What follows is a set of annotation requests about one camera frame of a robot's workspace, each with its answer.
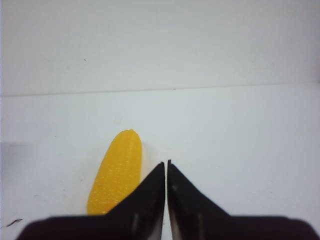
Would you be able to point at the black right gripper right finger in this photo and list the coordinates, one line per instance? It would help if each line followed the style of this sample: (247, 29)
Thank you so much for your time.
(193, 216)

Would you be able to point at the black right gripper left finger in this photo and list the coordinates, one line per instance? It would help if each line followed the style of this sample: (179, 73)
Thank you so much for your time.
(138, 217)

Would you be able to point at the yellow corn cob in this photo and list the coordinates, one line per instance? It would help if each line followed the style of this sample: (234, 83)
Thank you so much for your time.
(118, 175)

